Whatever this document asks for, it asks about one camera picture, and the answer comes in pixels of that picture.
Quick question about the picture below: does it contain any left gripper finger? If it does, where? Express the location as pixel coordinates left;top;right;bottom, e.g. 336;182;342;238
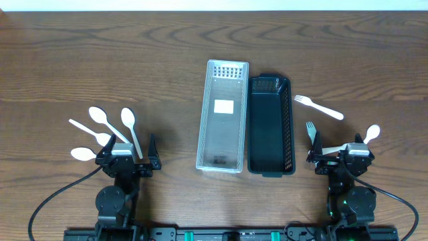
148;134;159;162
99;134;116;157

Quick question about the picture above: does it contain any pinkish white plastic spoon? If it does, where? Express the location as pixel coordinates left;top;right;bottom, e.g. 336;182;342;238
322;125;381;155

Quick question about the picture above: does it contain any pale green plastic fork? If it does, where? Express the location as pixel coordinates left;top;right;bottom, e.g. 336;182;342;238
306;122;317;144

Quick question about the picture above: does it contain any white plastic fork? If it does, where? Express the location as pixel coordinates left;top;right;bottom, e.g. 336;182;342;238
294;95;344;121

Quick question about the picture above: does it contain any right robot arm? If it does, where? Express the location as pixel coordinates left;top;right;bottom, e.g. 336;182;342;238
306;131;377;241

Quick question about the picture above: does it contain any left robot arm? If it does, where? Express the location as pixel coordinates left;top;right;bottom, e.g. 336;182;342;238
94;134;162;241

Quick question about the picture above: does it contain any white spoon bowl down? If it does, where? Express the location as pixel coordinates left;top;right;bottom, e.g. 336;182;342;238
69;119;111;147

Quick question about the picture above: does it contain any white spoon lowest left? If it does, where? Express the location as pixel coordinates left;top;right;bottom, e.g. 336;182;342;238
70;147;96;161

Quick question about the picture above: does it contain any dark green perforated basket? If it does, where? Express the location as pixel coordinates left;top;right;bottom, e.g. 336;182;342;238
247;74;296;177

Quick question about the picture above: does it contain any clear perforated plastic basket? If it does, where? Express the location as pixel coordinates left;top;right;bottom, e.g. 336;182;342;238
195;60;249;173

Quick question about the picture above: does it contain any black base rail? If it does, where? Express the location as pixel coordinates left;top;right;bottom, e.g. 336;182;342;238
63;226;399;241

